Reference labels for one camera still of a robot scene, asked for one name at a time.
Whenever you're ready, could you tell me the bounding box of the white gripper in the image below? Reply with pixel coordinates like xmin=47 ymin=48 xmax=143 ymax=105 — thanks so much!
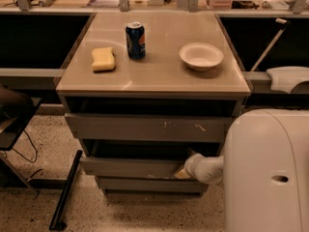
xmin=174 ymin=148 xmax=212 ymax=184

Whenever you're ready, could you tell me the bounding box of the grey drawer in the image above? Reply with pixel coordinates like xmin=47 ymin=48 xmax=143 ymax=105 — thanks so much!
xmin=65 ymin=113 xmax=232 ymax=142
xmin=81 ymin=140 xmax=221 ymax=179
xmin=95 ymin=176 xmax=208 ymax=193

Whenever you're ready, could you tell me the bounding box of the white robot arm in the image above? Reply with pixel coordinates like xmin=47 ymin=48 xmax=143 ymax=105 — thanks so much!
xmin=175 ymin=109 xmax=309 ymax=232

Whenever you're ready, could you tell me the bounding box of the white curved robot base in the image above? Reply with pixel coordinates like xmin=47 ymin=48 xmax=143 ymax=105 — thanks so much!
xmin=267 ymin=66 xmax=309 ymax=94

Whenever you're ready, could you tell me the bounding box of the grey bottom drawer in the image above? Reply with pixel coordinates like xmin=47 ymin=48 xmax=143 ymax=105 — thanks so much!
xmin=95 ymin=176 xmax=208 ymax=193

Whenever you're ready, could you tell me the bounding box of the grey drawer cabinet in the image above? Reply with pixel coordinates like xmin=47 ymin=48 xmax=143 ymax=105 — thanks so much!
xmin=55 ymin=11 xmax=251 ymax=198

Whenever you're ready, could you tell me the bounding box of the grey top drawer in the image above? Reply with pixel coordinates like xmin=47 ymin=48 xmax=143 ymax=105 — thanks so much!
xmin=65 ymin=113 xmax=232 ymax=142

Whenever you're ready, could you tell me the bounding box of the white bowl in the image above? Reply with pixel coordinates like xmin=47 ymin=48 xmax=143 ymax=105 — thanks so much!
xmin=179 ymin=43 xmax=224 ymax=72

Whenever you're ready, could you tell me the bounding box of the yellow sponge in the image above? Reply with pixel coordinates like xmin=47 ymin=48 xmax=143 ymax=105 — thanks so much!
xmin=92 ymin=47 xmax=116 ymax=72

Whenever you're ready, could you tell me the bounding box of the blue pepsi can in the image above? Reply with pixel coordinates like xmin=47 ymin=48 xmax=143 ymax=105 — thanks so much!
xmin=126 ymin=22 xmax=146 ymax=60

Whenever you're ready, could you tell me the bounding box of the black metal floor bar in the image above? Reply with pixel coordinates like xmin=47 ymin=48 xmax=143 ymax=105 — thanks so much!
xmin=49 ymin=150 xmax=82 ymax=231

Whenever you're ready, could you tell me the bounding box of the white stick with tip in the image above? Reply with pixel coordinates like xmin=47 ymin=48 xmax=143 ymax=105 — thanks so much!
xmin=250 ymin=17 xmax=291 ymax=72

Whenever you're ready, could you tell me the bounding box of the dark chair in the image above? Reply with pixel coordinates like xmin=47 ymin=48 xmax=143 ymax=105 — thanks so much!
xmin=0 ymin=86 xmax=42 ymax=192

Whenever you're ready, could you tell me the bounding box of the black floor cable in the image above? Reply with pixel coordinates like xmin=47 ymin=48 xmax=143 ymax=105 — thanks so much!
xmin=11 ymin=129 xmax=39 ymax=164

